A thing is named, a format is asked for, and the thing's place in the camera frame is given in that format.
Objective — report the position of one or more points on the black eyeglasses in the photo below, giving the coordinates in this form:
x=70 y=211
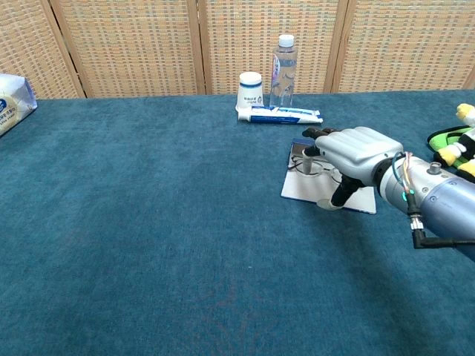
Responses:
x=319 y=167

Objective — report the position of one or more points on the teal table cloth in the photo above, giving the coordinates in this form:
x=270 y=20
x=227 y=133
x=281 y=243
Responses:
x=148 y=222

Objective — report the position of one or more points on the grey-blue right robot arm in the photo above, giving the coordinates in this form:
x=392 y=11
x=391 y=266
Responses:
x=445 y=200

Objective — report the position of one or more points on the clear plastic water bottle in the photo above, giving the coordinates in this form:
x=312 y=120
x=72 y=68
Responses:
x=284 y=74

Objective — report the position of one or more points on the large white tissue pack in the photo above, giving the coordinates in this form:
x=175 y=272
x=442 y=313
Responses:
x=13 y=104

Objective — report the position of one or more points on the white paper cup blue band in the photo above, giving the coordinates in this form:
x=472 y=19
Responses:
x=250 y=92

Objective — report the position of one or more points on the woven bamboo screen panel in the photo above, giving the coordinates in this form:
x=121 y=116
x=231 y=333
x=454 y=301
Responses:
x=130 y=44
x=241 y=33
x=22 y=41
x=408 y=44

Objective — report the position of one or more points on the black white yellow plush toy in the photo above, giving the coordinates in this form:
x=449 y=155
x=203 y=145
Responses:
x=468 y=141

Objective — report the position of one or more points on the blue cardboard glasses case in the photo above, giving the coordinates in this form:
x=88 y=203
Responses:
x=300 y=187

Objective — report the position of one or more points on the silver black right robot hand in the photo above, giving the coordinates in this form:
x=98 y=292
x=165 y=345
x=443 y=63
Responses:
x=356 y=148

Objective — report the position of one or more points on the white blue toothpaste tube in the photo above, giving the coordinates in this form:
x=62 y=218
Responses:
x=278 y=118

